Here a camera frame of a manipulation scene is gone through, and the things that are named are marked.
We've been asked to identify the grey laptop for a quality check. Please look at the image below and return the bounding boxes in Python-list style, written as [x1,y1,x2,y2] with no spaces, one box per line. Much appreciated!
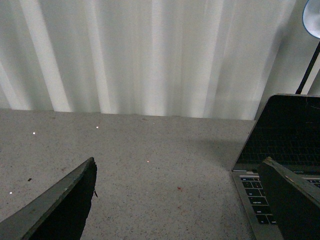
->
[232,94,320,240]

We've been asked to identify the blue desk lamp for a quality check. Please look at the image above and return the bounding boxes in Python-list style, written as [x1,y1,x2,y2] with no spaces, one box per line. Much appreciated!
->
[295,0,320,95]

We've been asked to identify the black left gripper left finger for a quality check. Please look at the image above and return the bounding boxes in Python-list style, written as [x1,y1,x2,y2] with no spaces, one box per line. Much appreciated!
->
[0,157,97,240]

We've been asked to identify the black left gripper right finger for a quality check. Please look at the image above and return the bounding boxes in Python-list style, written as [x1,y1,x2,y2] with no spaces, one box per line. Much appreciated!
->
[257,157,320,240]

